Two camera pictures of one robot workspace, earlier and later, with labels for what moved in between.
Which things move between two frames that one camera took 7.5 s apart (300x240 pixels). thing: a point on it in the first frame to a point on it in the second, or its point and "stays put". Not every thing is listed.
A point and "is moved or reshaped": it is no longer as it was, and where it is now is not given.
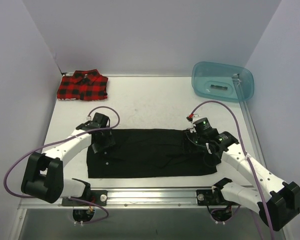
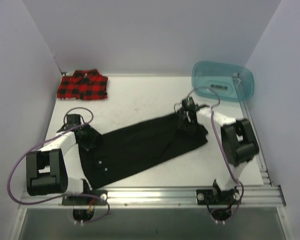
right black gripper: (192, 139) to (186, 122)
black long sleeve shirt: (149, 153) is moved or reshaped
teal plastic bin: (222, 82) stays put
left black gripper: (101, 143) to (89, 139)
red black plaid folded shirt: (83, 85) stays put
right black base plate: (213, 197) stays put
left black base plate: (98, 197) stays put
